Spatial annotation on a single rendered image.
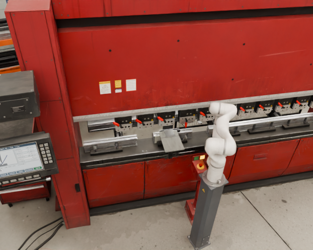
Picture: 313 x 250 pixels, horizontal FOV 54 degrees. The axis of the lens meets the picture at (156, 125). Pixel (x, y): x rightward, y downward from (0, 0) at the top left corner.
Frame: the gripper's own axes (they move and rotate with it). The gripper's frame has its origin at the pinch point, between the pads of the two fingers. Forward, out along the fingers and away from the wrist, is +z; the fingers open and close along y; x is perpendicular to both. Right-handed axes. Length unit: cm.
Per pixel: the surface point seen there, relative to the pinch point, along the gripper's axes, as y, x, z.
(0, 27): -201, -190, -56
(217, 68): -37, 4, -90
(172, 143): -18.1, -35.0, -24.4
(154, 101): -36, -49, -62
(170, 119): -33, -34, -41
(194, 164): -4.4, -14.7, -3.5
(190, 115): -33, -15, -42
